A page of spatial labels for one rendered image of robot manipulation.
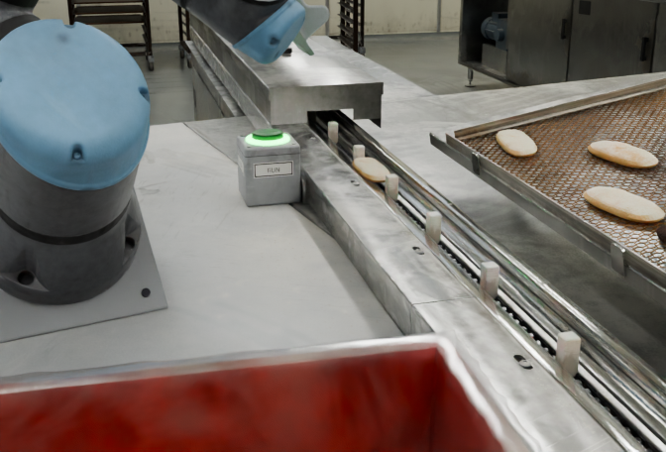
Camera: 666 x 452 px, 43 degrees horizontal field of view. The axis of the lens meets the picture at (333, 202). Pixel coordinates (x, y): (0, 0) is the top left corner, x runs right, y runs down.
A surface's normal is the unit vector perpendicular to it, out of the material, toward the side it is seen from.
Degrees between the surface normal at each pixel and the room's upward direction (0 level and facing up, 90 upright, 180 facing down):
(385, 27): 90
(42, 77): 50
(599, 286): 0
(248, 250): 0
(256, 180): 90
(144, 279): 44
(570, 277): 0
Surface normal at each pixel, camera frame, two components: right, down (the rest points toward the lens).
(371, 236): 0.00, -0.95
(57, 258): 0.22, 0.69
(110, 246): 0.78, 0.51
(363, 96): 0.25, 0.31
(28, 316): 0.32, -0.48
